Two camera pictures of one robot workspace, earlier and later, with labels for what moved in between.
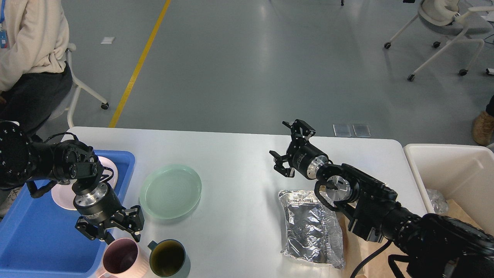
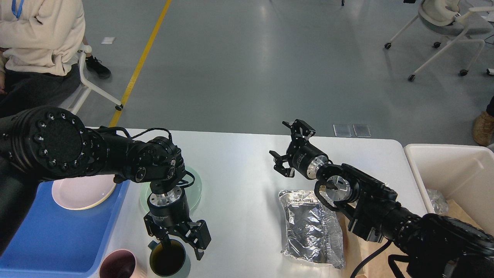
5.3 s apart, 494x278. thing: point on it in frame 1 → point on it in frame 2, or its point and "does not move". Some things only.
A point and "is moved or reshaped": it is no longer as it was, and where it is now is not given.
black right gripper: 301,155 does not move
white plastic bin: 464,173 does not move
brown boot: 483,128 does not move
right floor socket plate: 361,131 does not move
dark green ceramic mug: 167,258 does not move
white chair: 71,47 → 73,103
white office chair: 441,16 does not move
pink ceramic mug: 124,258 is moved or reshaped
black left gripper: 98,207 → 169,212
